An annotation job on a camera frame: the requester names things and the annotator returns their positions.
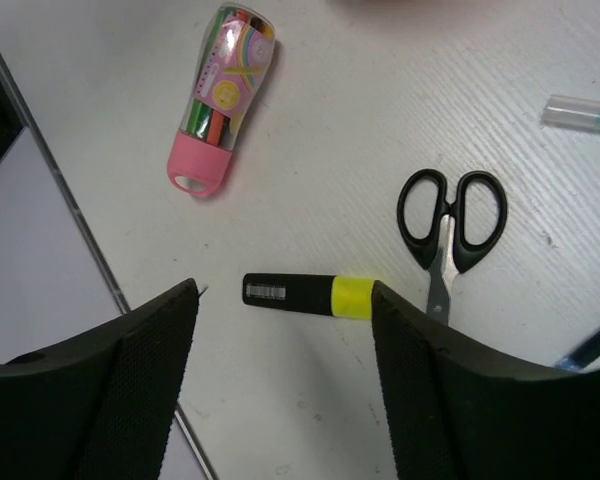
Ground green white pen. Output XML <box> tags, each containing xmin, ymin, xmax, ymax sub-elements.
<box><xmin>540</xmin><ymin>95</ymin><xmax>600</xmax><ymax>133</ymax></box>

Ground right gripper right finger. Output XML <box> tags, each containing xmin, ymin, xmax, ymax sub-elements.
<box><xmin>371</xmin><ymin>282</ymin><xmax>600</xmax><ymax>479</ymax></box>

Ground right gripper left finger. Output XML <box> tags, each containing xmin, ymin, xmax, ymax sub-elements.
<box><xmin>0</xmin><ymin>279</ymin><xmax>199</xmax><ymax>479</ymax></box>

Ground pink capped marker case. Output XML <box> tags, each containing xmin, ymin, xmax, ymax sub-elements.
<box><xmin>167</xmin><ymin>2</ymin><xmax>276</xmax><ymax>197</ymax></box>

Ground black handled scissors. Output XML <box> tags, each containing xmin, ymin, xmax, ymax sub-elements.
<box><xmin>396</xmin><ymin>169</ymin><xmax>508</xmax><ymax>326</ymax></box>

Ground blue pen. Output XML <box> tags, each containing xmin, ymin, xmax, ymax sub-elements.
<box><xmin>554</xmin><ymin>329</ymin><xmax>600</xmax><ymax>372</ymax></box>

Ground yellow highlighter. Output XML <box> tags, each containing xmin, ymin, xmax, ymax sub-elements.
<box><xmin>242</xmin><ymin>273</ymin><xmax>376</xmax><ymax>320</ymax></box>

